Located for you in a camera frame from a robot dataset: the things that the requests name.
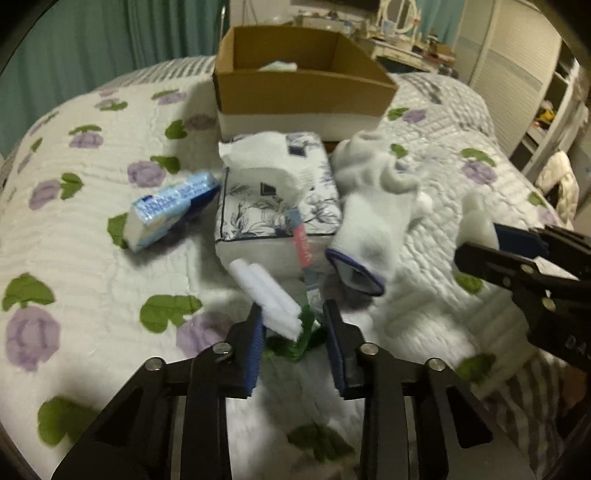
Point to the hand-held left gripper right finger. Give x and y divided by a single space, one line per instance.
334 353

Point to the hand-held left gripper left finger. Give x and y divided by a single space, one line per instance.
251 355

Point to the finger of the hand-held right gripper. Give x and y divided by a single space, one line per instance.
510 239
485 264

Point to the brown cardboard box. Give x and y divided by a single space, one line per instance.
300 97

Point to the white soft item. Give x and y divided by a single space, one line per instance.
278 67

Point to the green plastic wrapper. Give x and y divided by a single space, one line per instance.
307 332

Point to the cream puffy jacket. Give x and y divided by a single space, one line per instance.
561 184

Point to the white sock blue cuff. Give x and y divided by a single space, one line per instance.
369 240

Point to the yellow toy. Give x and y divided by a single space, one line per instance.
546 115

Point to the floral tissue pack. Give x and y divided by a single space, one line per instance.
277 221

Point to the white open shelf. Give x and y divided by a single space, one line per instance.
565 101

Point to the white grey sock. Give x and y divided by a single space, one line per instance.
374 159

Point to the blue pocket tissue packet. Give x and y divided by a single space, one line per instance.
171 210

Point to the white louvred wardrobe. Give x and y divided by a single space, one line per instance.
503 69

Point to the white loose tissue sheet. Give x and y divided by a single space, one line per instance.
258 166

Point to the white floral quilt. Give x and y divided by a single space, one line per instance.
92 221

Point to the white dressing table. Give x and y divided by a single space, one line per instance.
397 48

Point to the white framed mirror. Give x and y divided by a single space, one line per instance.
399 16

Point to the teal curtain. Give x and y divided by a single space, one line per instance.
92 41

